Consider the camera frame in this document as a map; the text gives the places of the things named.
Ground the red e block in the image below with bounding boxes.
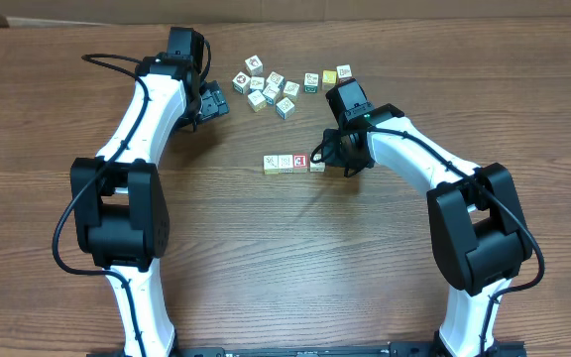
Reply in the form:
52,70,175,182
309,154,325,173
292,154,309,174

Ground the red E block front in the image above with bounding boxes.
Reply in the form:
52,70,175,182
292,154,309,174

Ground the yellow top picture block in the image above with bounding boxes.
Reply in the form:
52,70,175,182
278,155,294,174

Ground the plain wooden picture block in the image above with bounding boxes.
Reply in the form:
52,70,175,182
263,155,280,175

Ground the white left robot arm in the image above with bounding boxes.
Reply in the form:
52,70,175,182
54,27,229,356

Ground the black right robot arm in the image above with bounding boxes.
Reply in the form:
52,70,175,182
310,79,545,356

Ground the far left cluster block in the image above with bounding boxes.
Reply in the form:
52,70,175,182
232,71,251,94

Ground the yellow G letter block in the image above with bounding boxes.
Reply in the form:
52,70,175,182
247,90,267,112

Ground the small rear centre block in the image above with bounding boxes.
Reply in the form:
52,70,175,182
249,76,266,92

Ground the far rear cluster block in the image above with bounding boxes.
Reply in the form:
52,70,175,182
245,55,264,76

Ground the blue edged centre block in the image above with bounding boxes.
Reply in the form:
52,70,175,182
262,83,281,105

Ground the blue edged block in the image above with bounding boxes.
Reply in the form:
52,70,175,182
267,71,286,89
262,83,281,105

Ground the blue edged rear block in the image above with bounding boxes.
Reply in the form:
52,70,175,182
267,71,286,89

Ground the yellow top hand block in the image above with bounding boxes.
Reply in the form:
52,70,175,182
321,69,337,91

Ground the red number 3 block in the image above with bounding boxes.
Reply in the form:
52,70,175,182
336,64,353,83

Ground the green B letter block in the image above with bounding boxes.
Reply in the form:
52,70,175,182
303,73,319,93

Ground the brown cardboard backdrop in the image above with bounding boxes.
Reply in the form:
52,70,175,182
0,0,571,27

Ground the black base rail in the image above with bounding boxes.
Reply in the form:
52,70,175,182
86,339,528,357

